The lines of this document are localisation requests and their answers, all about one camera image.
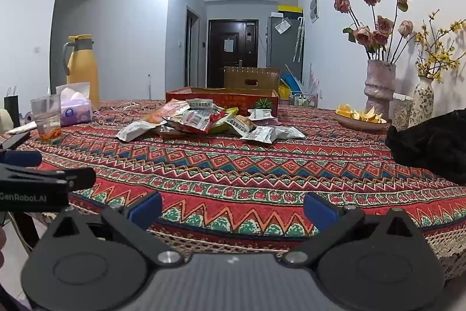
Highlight pile of snack packets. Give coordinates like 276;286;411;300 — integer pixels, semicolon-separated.
116;98;306;145

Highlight black cloth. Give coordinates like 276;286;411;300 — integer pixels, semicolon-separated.
385;109;466;185

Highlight white folded umbrella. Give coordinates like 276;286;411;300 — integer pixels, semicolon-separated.
293;17;305;62

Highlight yellow thermos jug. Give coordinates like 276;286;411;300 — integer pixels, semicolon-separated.
62;35;102;111

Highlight grey interior door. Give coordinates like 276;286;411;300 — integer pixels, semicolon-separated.
185;6;202;87

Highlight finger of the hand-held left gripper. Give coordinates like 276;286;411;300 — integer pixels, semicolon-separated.
0;167;97;188
0;149;43;168

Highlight wire rack with bottles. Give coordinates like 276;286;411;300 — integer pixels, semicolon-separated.
289;92;321;107

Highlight yellow flower branches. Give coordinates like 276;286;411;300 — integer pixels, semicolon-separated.
415;10;466;84

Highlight black flat device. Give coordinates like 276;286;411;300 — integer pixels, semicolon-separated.
0;133;32;151

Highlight red cardboard box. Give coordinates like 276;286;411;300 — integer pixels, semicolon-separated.
165;87;280;118

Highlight clear glass jar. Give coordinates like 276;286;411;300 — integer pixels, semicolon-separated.
391;94;414;131

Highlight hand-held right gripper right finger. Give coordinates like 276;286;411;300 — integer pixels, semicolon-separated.
284;192;417;266

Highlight yellow box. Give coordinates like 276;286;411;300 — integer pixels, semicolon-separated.
278;5;303;17

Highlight black paper bag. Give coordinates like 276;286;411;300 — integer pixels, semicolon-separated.
3;87;20;129

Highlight pile of orange peels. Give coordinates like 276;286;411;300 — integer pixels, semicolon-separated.
336;104;386;124

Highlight patterned red tablecloth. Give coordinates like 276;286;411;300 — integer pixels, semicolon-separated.
0;100;466;282

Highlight purple tissue pack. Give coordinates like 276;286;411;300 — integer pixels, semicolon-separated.
56;82;93;126

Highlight grey refrigerator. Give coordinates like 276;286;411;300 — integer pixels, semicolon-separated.
266;17;303;82

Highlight bowl of yellow chips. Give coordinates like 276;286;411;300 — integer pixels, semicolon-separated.
333;110;389;131

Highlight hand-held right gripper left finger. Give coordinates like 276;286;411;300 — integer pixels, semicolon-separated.
49;191;184;267

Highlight dark entrance door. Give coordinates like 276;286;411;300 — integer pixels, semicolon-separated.
207;19;259;89

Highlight pink ribbed vase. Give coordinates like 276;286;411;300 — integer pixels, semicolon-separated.
365;59;397;120

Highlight floral ceramic vase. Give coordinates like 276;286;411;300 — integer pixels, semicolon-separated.
408;76;435;127

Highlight bunch of dried roses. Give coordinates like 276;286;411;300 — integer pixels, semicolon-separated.
332;0;419;62

